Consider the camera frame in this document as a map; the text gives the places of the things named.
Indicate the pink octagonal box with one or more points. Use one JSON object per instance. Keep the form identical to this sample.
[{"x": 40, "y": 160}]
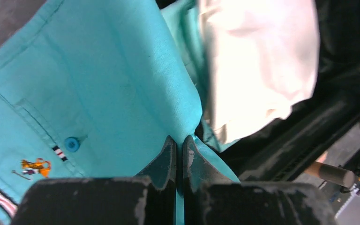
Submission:
[{"x": 322, "y": 158}]

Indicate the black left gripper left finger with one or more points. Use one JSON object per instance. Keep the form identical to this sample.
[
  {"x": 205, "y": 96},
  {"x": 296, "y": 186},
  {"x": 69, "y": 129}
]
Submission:
[{"x": 147, "y": 198}]

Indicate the white garment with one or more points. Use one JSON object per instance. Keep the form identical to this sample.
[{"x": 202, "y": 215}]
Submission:
[{"x": 263, "y": 59}]

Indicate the light mint garment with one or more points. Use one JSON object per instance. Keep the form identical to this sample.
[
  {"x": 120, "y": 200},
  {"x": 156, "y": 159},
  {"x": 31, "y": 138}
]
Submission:
[{"x": 181, "y": 17}]

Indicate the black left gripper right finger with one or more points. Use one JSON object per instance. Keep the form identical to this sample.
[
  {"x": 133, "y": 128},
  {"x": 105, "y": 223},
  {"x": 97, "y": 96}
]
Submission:
[{"x": 211, "y": 198}]

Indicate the small brown cylinder bottle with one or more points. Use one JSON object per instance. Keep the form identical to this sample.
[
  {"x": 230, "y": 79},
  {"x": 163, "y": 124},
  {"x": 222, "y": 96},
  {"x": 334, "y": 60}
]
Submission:
[{"x": 336, "y": 175}]

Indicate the turquoise shorts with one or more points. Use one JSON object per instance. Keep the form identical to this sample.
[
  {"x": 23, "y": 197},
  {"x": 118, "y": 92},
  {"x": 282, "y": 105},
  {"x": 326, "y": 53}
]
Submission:
[{"x": 88, "y": 88}]

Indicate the black suitcase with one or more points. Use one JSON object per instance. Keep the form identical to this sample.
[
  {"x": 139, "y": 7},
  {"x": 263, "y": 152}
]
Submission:
[{"x": 285, "y": 145}]

